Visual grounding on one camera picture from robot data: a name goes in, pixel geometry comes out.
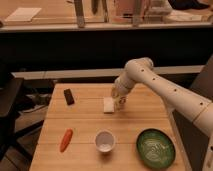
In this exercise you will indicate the black chair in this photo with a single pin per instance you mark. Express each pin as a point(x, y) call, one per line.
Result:
point(12, 101)

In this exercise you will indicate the white sponge block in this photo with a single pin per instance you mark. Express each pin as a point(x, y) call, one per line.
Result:
point(108, 105)

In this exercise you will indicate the grey metal post right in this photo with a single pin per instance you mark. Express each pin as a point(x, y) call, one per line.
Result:
point(136, 13)

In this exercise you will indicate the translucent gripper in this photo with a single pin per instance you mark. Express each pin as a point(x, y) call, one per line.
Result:
point(120, 102)

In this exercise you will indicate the black rectangular block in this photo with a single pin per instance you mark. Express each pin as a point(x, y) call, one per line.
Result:
point(69, 97)

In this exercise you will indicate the orange carrot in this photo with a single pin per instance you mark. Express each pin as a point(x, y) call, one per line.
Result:
point(66, 140)

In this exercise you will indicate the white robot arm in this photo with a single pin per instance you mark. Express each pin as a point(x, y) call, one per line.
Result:
point(195, 108)

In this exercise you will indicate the white cup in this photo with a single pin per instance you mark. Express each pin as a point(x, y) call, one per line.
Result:
point(104, 141)

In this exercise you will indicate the white board on shelf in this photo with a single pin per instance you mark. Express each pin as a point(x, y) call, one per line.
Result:
point(22, 14)

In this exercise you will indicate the grey metal post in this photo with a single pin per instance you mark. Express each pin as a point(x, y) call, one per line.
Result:
point(79, 13)
point(136, 13)

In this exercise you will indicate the green patterned plate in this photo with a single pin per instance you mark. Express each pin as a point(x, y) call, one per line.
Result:
point(155, 149)

